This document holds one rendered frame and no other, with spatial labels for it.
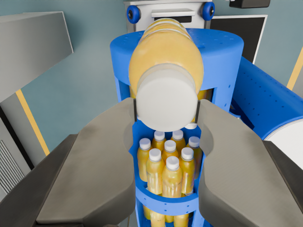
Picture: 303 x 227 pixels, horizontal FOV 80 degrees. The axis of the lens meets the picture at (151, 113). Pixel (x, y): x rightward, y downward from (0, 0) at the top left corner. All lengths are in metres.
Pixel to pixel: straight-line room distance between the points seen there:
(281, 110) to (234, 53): 0.47
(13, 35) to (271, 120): 1.18
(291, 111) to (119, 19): 1.25
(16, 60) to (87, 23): 0.68
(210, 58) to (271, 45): 1.50
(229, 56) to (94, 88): 1.53
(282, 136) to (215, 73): 0.48
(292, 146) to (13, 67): 1.23
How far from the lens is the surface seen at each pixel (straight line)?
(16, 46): 1.15
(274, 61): 1.88
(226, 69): 0.36
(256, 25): 1.54
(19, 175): 2.53
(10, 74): 1.09
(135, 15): 0.54
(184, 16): 0.48
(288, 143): 0.80
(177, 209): 0.59
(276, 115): 0.78
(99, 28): 1.60
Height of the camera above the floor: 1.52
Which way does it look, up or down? 57 degrees down
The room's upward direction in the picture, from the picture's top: 178 degrees counter-clockwise
